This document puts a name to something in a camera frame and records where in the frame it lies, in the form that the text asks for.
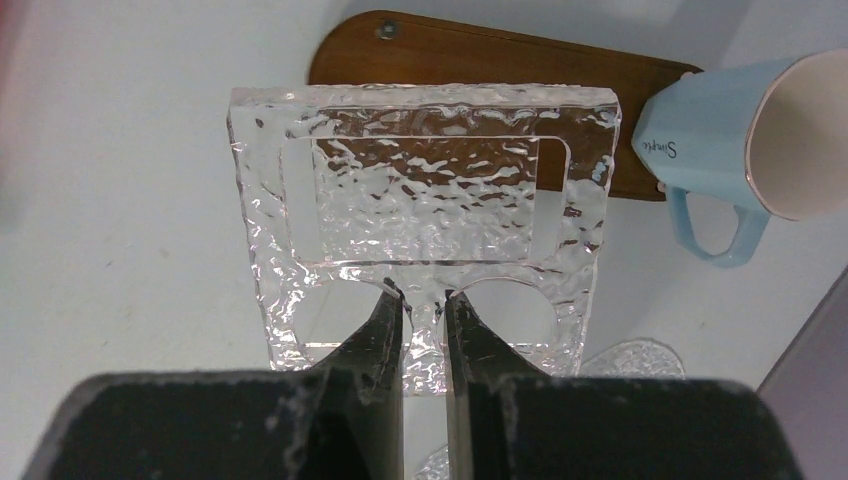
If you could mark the clear acrylic holder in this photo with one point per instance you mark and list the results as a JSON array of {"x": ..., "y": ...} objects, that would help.
[{"x": 433, "y": 188}]

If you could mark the light blue mug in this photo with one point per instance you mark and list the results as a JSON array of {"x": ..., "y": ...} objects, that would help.
[{"x": 768, "y": 138}]

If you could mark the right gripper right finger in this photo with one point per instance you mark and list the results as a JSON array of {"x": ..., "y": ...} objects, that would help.
[{"x": 507, "y": 419}]

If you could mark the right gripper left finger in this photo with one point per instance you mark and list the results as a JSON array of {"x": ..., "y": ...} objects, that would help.
[{"x": 338, "y": 419}]

